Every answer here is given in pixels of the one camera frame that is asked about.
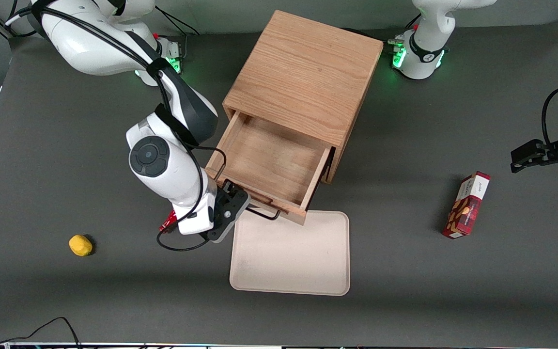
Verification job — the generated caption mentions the wooden drawer with black handle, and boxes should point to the wooden drawer with black handle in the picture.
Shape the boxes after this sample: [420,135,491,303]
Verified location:
[205,111,336,226]

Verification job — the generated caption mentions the red cable connector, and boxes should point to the red cable connector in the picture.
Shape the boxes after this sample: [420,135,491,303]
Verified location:
[159,211,180,231]

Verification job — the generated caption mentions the black table edge cable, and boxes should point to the black table edge cable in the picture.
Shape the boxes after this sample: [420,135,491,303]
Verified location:
[0,306,82,349]

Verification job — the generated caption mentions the beige rectangular tray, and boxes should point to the beige rectangular tray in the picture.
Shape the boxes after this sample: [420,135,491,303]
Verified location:
[229,210,351,297]

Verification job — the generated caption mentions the wooden drawer cabinet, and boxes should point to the wooden drawer cabinet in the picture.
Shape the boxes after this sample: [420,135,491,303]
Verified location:
[222,10,385,184]

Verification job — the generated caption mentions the red plaid cookie box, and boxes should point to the red plaid cookie box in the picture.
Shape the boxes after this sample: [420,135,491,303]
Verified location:
[442,171,491,239]

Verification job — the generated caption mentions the yellow lemon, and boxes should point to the yellow lemon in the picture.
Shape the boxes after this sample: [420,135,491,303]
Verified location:
[68,235,93,257]

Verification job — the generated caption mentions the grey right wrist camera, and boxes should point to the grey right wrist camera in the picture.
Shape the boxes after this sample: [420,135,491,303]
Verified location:
[206,194,251,244]

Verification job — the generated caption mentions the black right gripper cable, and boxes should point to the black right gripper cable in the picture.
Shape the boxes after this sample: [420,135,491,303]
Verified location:
[156,145,228,253]

